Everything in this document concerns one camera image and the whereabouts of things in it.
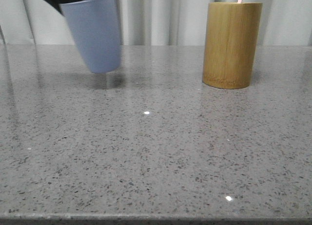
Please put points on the light blue plastic cup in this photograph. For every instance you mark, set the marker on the light blue plastic cup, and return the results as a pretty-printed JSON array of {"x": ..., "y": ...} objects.
[{"x": 94, "y": 26}]

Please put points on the white pleated curtain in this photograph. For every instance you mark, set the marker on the white pleated curtain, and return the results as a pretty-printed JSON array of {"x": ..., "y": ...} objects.
[{"x": 155, "y": 22}]

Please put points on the bamboo cylindrical holder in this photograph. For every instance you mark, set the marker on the bamboo cylindrical holder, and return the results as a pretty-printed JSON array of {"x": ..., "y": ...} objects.
[{"x": 231, "y": 39}]

